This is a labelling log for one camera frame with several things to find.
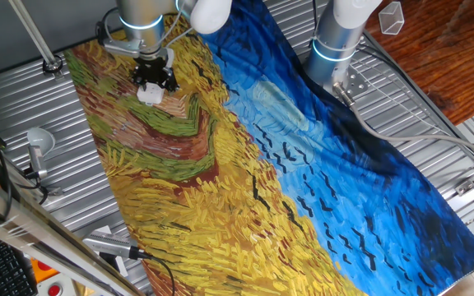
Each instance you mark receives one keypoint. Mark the orange box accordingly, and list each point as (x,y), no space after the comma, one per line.
(43,269)

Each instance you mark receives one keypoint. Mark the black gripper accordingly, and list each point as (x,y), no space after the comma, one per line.
(152,70)

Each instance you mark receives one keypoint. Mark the white power strip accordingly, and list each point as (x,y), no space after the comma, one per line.
(150,94)

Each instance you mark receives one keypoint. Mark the black round pole base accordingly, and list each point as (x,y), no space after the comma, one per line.
(52,66)

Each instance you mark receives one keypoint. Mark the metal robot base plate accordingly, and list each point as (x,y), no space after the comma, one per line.
(354,82)

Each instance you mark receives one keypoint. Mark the aluminium frame bar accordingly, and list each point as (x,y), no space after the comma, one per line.
(35,226)

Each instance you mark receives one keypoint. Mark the silver bar camera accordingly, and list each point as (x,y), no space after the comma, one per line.
(109,244)

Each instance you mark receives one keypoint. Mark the small grey upright camera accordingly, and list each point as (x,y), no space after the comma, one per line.
(36,162)

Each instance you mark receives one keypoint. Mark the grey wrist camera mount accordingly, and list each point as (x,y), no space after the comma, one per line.
(119,45)

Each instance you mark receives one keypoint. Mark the clear plastic cup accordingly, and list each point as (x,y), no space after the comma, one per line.
(391,18)

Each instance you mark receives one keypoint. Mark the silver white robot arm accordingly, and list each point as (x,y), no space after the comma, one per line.
(142,16)

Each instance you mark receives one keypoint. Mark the red push button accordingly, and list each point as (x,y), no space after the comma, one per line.
(54,290)

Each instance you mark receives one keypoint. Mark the painted wheat field cloth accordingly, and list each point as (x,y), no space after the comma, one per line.
(261,185)

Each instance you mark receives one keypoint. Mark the slanted metal pole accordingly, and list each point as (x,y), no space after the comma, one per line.
(31,30)

